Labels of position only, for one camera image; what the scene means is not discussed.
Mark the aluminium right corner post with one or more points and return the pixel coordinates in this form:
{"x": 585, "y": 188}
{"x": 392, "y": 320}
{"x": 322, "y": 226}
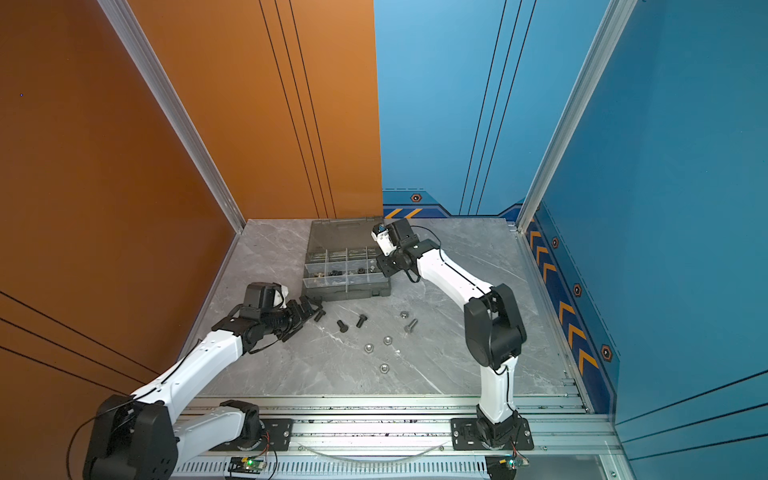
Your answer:
{"x": 609, "y": 32}

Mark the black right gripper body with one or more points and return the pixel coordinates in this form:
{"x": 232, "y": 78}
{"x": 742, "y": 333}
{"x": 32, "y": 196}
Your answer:
{"x": 391, "y": 264}

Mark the grey plastic organizer box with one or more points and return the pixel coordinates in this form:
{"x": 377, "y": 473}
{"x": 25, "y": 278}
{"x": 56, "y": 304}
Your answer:
{"x": 340, "y": 261}

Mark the aluminium corner post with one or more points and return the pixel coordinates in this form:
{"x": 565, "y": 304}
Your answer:
{"x": 609, "y": 32}
{"x": 129, "y": 31}

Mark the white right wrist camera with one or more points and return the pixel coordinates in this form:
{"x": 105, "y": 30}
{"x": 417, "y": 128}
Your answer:
{"x": 380, "y": 234}

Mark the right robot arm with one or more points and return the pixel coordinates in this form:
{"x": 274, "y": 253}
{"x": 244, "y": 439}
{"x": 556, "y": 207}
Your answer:
{"x": 493, "y": 327}

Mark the aluminium left corner post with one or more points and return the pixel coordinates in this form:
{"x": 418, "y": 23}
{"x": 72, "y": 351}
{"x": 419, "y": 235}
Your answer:
{"x": 129, "y": 31}

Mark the aluminium right table edge rail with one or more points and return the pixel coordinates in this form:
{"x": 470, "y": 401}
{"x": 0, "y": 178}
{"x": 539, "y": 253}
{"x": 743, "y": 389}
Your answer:
{"x": 550, "y": 319}

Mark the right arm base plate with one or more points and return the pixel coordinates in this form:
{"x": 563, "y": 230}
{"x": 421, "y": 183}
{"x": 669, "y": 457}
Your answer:
{"x": 480, "y": 434}

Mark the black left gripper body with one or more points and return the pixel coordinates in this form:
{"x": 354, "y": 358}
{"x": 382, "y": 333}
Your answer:
{"x": 275, "y": 323}

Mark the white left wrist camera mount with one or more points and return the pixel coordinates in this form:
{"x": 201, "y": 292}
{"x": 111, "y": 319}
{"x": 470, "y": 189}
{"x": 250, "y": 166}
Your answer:
{"x": 280, "y": 295}

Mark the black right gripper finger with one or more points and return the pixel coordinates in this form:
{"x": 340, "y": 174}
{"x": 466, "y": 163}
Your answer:
{"x": 387, "y": 265}
{"x": 400, "y": 261}

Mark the silver hex bolt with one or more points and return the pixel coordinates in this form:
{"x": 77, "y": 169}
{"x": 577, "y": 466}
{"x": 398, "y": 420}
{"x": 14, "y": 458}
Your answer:
{"x": 410, "y": 326}

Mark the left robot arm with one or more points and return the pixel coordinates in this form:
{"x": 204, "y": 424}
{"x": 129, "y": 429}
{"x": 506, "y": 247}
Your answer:
{"x": 140, "y": 436}

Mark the circuit board right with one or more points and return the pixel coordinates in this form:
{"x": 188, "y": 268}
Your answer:
{"x": 505, "y": 467}

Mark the green circuit board left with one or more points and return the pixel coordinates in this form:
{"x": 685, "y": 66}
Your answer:
{"x": 239, "y": 466}

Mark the aluminium front rail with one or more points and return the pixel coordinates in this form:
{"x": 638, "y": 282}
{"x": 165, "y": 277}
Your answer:
{"x": 409, "y": 437}

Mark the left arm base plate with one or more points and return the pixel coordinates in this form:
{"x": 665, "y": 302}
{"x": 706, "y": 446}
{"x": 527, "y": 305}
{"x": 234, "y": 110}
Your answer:
{"x": 276, "y": 435}

